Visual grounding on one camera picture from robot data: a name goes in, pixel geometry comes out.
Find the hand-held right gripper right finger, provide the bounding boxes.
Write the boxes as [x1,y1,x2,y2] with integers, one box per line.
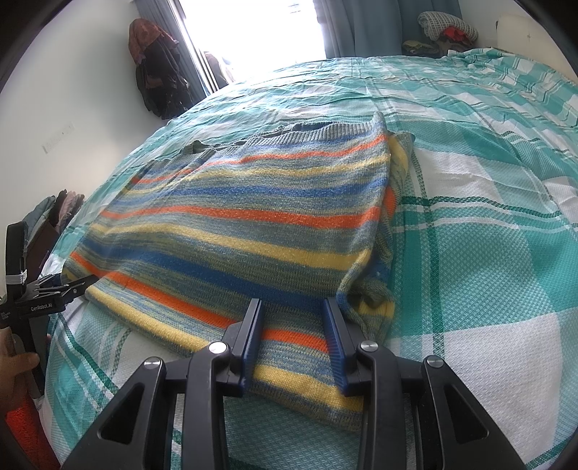
[322,298,527,470]

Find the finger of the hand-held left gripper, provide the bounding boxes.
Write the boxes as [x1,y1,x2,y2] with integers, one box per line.
[56,275,99,303]

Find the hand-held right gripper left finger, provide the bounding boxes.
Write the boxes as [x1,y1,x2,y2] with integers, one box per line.
[61,299,265,470]

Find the striped knit sweater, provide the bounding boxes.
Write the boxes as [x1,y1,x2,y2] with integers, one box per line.
[61,111,416,435]

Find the pile of muted clothes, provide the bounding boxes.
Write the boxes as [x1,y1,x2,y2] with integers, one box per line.
[20,190,86,236]

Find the dark hanging clothes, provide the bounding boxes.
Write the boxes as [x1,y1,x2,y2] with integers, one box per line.
[129,18,190,120]

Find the person's left hand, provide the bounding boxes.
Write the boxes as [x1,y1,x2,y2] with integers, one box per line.
[0,328,41,414]

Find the orange cloth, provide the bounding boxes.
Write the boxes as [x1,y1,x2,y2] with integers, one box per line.
[4,397,60,470]

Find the teal checkered bedsheet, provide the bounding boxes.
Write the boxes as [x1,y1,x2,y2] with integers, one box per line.
[38,47,578,470]

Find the brown cloth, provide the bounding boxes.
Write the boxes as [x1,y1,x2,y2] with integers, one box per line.
[203,51,232,90]

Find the blue-grey curtain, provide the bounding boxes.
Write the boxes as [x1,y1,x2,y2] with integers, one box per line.
[135,0,182,29]
[314,0,425,59]

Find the bright window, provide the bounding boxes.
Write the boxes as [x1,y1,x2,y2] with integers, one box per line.
[178,0,328,91]

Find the olive green garment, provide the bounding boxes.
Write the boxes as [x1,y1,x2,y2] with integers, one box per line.
[402,40,442,57]

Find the red garment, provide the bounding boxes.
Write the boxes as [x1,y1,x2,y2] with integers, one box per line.
[440,27,471,47]

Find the grey checkered knit cloth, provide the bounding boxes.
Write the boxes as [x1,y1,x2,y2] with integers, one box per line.
[418,11,478,42]

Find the white wall switch plate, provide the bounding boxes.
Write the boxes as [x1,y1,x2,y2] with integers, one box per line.
[42,123,76,153]

